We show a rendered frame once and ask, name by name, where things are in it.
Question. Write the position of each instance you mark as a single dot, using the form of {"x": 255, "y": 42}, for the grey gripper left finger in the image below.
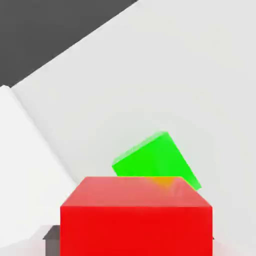
{"x": 52, "y": 246}

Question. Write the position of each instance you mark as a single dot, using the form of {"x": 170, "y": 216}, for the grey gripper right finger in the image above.
{"x": 213, "y": 243}

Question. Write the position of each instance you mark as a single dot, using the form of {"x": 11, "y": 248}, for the small red cube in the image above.
{"x": 136, "y": 230}

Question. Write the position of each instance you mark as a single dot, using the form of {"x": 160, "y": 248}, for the small green cube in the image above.
{"x": 154, "y": 160}

